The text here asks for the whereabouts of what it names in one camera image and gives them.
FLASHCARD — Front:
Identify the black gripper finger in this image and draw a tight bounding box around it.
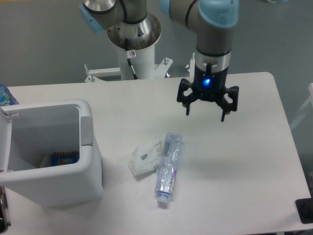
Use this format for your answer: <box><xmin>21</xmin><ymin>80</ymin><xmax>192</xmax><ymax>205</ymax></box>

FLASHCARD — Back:
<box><xmin>177</xmin><ymin>78</ymin><xmax>200</xmax><ymax>116</ymax></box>
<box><xmin>215</xmin><ymin>86</ymin><xmax>239</xmax><ymax>122</ymax></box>

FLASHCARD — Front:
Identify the black clamp at table corner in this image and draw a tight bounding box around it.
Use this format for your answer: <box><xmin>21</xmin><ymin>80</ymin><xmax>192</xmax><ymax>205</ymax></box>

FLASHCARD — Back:
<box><xmin>295</xmin><ymin>198</ymin><xmax>313</xmax><ymax>224</ymax></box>

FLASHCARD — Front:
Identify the white trash can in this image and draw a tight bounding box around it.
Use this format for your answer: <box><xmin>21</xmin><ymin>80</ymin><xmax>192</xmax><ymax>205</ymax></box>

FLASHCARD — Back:
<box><xmin>0</xmin><ymin>99</ymin><xmax>103</xmax><ymax>207</ymax></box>

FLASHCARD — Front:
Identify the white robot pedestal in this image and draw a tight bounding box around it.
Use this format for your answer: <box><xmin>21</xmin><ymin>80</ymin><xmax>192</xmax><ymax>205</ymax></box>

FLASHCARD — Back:
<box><xmin>85</xmin><ymin>45</ymin><xmax>173</xmax><ymax>82</ymax></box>

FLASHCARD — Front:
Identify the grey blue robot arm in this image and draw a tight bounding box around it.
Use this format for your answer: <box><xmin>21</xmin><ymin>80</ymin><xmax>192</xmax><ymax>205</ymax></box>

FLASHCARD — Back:
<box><xmin>78</xmin><ymin>0</ymin><xmax>239</xmax><ymax>115</ymax></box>

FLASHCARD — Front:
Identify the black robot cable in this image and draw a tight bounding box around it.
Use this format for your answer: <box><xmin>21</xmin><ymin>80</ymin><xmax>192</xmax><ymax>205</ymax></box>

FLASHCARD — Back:
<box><xmin>124</xmin><ymin>38</ymin><xmax>139</xmax><ymax>80</ymax></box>

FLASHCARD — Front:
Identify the crushed clear plastic bottle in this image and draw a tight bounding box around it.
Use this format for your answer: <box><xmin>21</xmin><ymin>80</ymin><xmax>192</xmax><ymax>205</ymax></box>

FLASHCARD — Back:
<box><xmin>155</xmin><ymin>133</ymin><xmax>182</xmax><ymax>205</ymax></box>

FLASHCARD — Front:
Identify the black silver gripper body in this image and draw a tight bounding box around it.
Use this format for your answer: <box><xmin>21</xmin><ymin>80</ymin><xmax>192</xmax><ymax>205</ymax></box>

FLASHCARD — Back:
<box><xmin>192</xmin><ymin>51</ymin><xmax>231</xmax><ymax>101</ymax></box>

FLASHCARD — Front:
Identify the black object at left edge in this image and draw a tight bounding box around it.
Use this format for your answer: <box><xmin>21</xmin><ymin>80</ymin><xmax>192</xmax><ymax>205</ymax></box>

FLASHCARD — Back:
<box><xmin>0</xmin><ymin>186</ymin><xmax>11</xmax><ymax>234</ymax></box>

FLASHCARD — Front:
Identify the white frame at right edge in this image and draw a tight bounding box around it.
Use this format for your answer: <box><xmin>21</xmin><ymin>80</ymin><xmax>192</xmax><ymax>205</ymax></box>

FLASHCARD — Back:
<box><xmin>289</xmin><ymin>83</ymin><xmax>313</xmax><ymax>131</ymax></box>

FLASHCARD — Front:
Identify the orange blue snack wrapper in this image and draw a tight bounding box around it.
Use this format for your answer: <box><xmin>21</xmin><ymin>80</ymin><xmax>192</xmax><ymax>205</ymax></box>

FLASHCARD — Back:
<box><xmin>51</xmin><ymin>152</ymin><xmax>80</xmax><ymax>166</ymax></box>

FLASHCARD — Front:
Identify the white bracket with bolt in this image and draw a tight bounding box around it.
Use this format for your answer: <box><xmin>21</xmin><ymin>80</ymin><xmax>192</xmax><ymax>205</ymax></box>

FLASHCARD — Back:
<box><xmin>185</xmin><ymin>52</ymin><xmax>195</xmax><ymax>77</ymax></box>

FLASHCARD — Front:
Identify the blue labelled water bottle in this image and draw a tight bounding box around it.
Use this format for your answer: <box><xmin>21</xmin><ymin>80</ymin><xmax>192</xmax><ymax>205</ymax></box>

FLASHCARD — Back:
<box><xmin>0</xmin><ymin>84</ymin><xmax>19</xmax><ymax>106</ymax></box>

